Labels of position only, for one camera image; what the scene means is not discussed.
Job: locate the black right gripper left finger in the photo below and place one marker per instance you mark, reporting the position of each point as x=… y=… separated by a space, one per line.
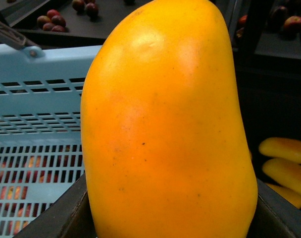
x=68 y=217

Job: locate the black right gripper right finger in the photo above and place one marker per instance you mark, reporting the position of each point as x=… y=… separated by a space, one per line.
x=275 y=217

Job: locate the yellow mango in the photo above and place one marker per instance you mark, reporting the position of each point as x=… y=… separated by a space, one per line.
x=284 y=172
x=288 y=194
x=163 y=141
x=279 y=147

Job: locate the light blue plastic basket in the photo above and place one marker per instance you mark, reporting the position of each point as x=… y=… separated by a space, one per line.
x=40 y=145

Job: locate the brown basket handle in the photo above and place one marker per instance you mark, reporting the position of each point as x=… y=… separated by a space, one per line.
x=13 y=38

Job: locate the red apple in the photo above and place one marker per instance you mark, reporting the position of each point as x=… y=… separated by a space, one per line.
x=292 y=25

